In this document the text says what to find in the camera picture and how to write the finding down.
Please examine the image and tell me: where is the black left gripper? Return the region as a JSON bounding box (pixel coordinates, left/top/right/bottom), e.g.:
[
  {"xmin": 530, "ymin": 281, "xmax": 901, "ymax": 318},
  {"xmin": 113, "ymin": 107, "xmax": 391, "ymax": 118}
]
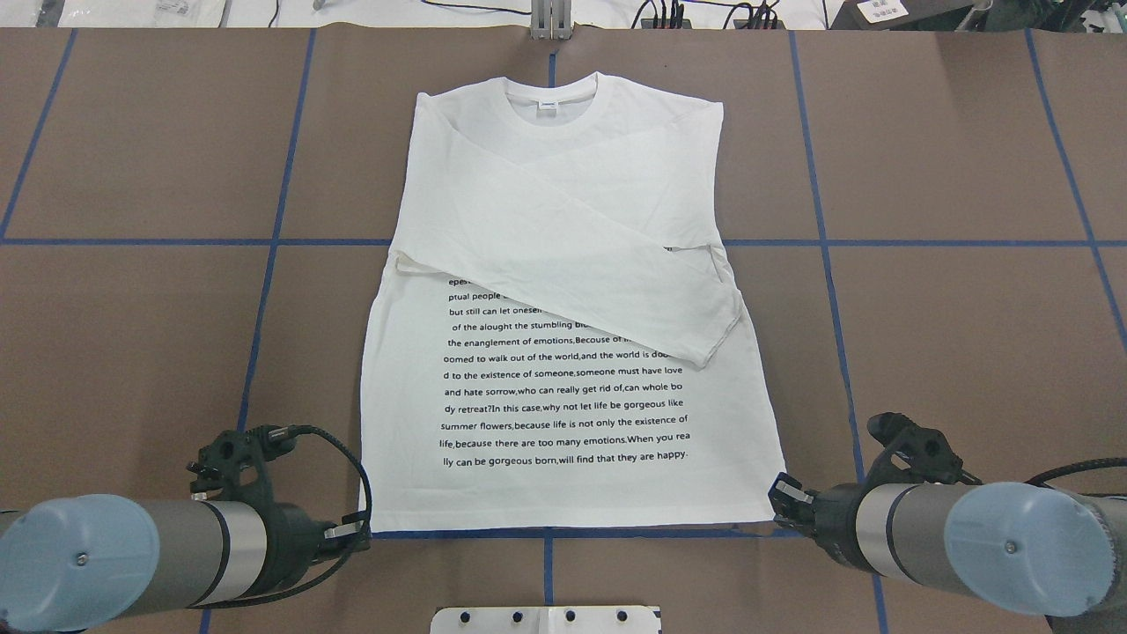
[{"xmin": 256, "ymin": 503, "xmax": 371, "ymax": 601}]

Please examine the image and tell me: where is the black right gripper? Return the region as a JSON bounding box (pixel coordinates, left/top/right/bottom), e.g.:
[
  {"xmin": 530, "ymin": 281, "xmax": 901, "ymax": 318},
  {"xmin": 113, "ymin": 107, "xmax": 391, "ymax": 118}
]
[{"xmin": 767, "ymin": 472, "xmax": 868, "ymax": 564}]

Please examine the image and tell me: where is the white long-sleeve printed shirt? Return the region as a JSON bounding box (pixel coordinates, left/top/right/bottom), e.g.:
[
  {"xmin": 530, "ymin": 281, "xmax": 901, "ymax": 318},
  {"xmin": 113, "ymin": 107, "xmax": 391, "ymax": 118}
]
[{"xmin": 360, "ymin": 73, "xmax": 786, "ymax": 533}]

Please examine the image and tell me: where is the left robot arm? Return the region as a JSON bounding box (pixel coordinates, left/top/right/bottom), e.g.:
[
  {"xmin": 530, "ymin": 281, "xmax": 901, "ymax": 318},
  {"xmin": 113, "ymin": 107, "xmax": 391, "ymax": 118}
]
[{"xmin": 1, "ymin": 494, "xmax": 371, "ymax": 633}]

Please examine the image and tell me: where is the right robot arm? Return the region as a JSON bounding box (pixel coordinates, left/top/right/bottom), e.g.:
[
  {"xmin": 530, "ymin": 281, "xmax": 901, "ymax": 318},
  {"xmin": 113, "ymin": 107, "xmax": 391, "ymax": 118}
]
[{"xmin": 767, "ymin": 473, "xmax": 1126, "ymax": 633}]

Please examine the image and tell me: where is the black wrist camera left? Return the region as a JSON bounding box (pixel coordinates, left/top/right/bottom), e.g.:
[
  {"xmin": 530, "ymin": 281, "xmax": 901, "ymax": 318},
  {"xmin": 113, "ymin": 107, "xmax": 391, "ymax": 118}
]
[{"xmin": 187, "ymin": 425, "xmax": 298, "ymax": 508}]

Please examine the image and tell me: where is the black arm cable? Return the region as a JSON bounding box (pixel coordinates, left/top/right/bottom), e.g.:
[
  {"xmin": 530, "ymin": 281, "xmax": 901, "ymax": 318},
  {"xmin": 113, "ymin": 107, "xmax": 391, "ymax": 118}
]
[{"xmin": 211, "ymin": 425, "xmax": 374, "ymax": 610}]

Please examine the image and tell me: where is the white camera mast with base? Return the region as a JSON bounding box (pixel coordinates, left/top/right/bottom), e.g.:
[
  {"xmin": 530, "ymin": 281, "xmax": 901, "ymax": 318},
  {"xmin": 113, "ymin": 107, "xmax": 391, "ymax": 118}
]
[{"xmin": 431, "ymin": 605, "xmax": 663, "ymax": 633}]

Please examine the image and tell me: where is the aluminium frame post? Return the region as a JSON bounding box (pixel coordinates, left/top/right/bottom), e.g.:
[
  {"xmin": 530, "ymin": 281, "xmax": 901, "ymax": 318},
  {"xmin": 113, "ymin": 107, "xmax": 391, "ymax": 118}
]
[{"xmin": 530, "ymin": 0, "xmax": 574, "ymax": 41}]

